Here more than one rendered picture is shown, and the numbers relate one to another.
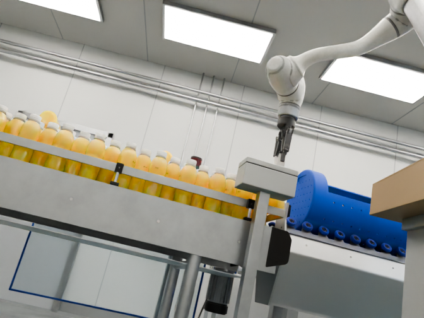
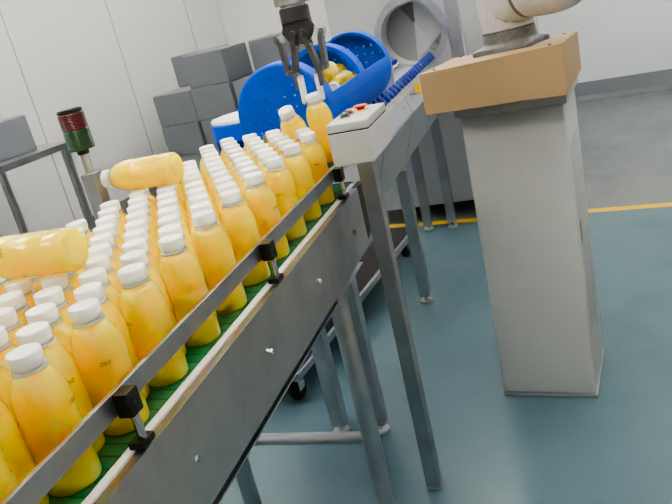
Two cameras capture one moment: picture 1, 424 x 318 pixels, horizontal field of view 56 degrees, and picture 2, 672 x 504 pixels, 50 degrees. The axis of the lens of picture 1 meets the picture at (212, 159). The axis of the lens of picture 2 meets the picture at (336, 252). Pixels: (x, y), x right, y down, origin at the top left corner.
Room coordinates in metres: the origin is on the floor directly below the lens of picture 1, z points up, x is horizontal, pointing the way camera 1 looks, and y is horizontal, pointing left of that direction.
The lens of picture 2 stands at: (0.62, 1.35, 1.37)
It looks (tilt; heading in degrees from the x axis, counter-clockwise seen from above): 19 degrees down; 300
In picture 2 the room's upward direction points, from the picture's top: 13 degrees counter-clockwise
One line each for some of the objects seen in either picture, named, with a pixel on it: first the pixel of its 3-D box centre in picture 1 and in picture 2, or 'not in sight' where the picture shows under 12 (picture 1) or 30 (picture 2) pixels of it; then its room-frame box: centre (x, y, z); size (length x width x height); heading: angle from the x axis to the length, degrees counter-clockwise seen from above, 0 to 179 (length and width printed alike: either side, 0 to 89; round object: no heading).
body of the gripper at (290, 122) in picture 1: (285, 129); (297, 25); (1.53, -0.27, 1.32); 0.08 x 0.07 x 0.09; 10
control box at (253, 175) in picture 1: (265, 179); (360, 133); (1.40, -0.21, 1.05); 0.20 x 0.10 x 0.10; 100
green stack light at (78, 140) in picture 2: not in sight; (78, 139); (2.00, 0.08, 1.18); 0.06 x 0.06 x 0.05
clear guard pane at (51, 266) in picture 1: (120, 252); not in sight; (1.87, 0.31, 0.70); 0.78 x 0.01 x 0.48; 100
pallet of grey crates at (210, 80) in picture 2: not in sight; (244, 115); (4.23, -3.81, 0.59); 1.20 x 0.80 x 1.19; 3
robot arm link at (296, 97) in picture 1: (291, 89); not in sight; (1.52, -0.27, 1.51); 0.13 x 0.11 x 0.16; 149
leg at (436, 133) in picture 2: not in sight; (443, 174); (2.01, -2.37, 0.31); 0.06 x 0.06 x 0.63; 10
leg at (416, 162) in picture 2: not in sight; (419, 178); (2.15, -2.35, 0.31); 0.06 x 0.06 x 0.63; 10
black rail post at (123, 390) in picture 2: not in sight; (133, 417); (1.29, 0.80, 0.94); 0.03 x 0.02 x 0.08; 100
